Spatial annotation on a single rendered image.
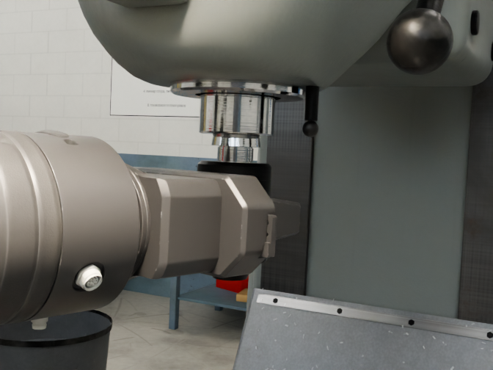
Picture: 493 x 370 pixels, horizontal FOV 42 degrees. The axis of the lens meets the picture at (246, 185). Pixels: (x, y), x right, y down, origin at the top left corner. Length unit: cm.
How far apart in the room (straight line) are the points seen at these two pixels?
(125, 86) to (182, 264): 547
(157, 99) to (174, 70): 522
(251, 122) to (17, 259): 17
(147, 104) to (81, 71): 79
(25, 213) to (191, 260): 10
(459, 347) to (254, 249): 44
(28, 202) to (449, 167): 55
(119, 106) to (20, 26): 143
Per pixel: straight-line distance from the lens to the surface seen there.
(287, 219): 40
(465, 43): 49
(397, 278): 77
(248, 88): 37
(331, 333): 78
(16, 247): 27
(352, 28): 37
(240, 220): 33
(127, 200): 30
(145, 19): 34
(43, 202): 28
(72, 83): 618
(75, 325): 267
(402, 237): 76
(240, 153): 40
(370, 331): 77
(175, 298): 459
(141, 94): 568
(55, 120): 629
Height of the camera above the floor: 127
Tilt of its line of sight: 3 degrees down
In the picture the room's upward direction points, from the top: 3 degrees clockwise
